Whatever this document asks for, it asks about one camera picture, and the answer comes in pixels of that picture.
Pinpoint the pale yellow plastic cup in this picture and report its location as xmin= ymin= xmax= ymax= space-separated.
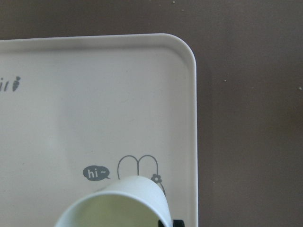
xmin=55 ymin=176 xmax=173 ymax=227

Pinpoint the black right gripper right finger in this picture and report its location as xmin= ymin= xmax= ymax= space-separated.
xmin=173 ymin=219 xmax=185 ymax=227

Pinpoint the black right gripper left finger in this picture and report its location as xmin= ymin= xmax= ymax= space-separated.
xmin=158 ymin=220 xmax=164 ymax=227

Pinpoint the cream rabbit tray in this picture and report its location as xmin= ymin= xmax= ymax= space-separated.
xmin=0 ymin=34 xmax=198 ymax=227

